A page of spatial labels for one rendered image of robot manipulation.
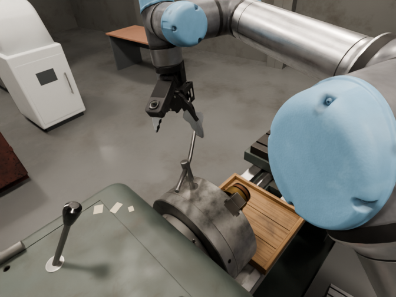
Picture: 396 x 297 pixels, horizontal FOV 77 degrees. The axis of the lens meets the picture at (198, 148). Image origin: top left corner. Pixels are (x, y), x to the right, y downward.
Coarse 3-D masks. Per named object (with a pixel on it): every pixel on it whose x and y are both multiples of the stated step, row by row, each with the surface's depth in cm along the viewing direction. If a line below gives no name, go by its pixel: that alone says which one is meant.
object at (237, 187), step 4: (236, 184) 85; (240, 184) 84; (228, 188) 84; (232, 188) 83; (236, 188) 83; (240, 188) 83; (244, 188) 83; (228, 192) 81; (232, 192) 81; (240, 192) 82; (244, 192) 83; (248, 192) 83; (244, 196) 82; (248, 196) 83; (248, 200) 84; (244, 204) 82; (240, 208) 81
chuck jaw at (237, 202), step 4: (236, 192) 70; (232, 196) 69; (236, 196) 70; (240, 196) 70; (228, 200) 67; (232, 200) 69; (236, 200) 69; (240, 200) 69; (244, 200) 70; (224, 204) 66; (228, 204) 66; (232, 204) 66; (236, 204) 68; (240, 204) 69; (228, 208) 66; (232, 208) 66; (236, 208) 66; (232, 212) 65; (236, 212) 66
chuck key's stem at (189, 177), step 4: (184, 160) 66; (184, 164) 65; (188, 164) 66; (188, 168) 66; (188, 172) 66; (188, 176) 67; (192, 176) 67; (188, 180) 67; (192, 180) 68; (192, 184) 68; (192, 188) 69
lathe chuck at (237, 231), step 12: (204, 180) 71; (168, 192) 72; (180, 192) 69; (192, 192) 67; (204, 192) 67; (216, 192) 67; (204, 204) 64; (216, 204) 64; (216, 216) 63; (228, 216) 64; (240, 216) 65; (216, 228) 61; (228, 228) 62; (240, 228) 64; (228, 240) 61; (240, 240) 64; (252, 240) 67; (240, 252) 64; (252, 252) 68; (240, 264) 65
